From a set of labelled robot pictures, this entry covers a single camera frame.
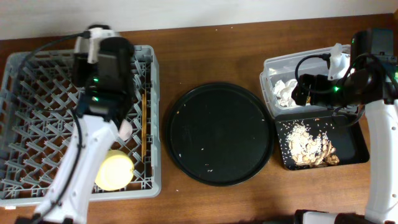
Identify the food scraps pile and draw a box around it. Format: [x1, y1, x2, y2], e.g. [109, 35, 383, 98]
[275, 118, 340, 170]

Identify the pink cup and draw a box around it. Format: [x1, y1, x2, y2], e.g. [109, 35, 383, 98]
[119, 119, 133, 141]

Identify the black rectangular tray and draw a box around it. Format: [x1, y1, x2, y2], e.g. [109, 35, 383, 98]
[275, 111, 369, 170]

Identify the grey dishwasher rack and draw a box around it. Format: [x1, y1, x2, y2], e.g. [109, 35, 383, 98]
[1, 45, 162, 207]

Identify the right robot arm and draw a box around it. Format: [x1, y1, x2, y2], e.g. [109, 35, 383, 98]
[292, 28, 397, 223]

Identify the white tissue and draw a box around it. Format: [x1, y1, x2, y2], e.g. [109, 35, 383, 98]
[272, 79, 297, 108]

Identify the round black tray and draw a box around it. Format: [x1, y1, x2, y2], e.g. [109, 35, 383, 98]
[164, 83, 275, 187]

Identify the clear plastic bin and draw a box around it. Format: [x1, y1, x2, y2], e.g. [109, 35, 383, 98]
[259, 44, 374, 119]

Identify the yellow bowl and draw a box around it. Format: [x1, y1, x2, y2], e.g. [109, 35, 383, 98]
[95, 150, 134, 191]

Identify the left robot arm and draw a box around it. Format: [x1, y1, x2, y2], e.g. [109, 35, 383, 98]
[16, 37, 135, 223]

